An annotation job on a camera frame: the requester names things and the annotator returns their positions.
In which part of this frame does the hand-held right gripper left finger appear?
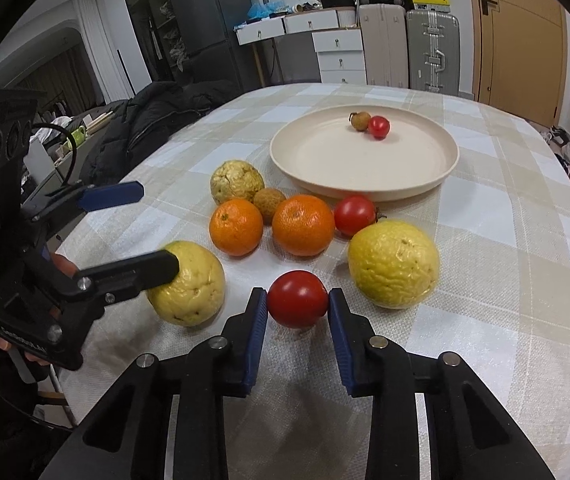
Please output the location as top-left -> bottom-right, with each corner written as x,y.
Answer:
40,287 -> 268,480

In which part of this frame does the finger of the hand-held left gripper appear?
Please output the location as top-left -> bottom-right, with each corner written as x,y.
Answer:
20,181 -> 145,223
76,250 -> 181,320

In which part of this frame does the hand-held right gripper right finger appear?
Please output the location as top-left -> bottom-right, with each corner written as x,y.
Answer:
327,287 -> 558,480

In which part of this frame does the yellow guava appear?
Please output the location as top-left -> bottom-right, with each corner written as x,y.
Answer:
146,241 -> 227,328
348,220 -> 440,309

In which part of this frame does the orange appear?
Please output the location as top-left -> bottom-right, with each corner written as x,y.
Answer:
272,194 -> 336,257
209,198 -> 264,257

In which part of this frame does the wrinkled yellow-green guava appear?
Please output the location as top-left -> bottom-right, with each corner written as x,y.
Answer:
210,160 -> 266,207

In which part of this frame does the cream round plate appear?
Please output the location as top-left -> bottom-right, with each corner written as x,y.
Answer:
269,106 -> 460,202

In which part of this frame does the person's left hand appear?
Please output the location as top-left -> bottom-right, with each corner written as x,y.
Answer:
0,254 -> 78,368

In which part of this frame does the black jacket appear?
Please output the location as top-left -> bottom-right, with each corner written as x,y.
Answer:
79,80 -> 246,186

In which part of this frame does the brown curtain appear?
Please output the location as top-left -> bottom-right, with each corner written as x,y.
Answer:
15,42 -> 106,116

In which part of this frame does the beige checked tablecloth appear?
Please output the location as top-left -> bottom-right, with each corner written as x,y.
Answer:
52,82 -> 570,480

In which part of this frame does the dark glass cabinet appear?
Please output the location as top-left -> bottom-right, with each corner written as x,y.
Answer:
118,0 -> 181,91

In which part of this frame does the dark grey fridge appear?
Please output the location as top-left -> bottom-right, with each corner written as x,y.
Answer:
167,0 -> 261,91

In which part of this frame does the small red tomato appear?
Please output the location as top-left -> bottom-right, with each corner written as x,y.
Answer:
368,116 -> 391,140

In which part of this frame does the blue plastic bag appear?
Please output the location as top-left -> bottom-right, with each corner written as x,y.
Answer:
247,1 -> 288,20

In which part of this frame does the white drawer desk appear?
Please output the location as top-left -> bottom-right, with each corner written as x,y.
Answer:
235,7 -> 368,86

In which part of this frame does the beige suitcase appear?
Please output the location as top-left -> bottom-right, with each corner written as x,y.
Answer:
357,2 -> 411,90

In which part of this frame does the silver suitcase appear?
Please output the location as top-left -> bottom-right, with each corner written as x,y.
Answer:
405,8 -> 462,93

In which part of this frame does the yellow and black box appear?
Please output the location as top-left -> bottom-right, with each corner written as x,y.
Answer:
409,0 -> 452,13

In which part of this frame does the wooden door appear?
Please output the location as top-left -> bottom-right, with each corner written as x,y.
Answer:
470,0 -> 568,128

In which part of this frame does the black cable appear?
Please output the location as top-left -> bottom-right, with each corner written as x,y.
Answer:
30,122 -> 78,186

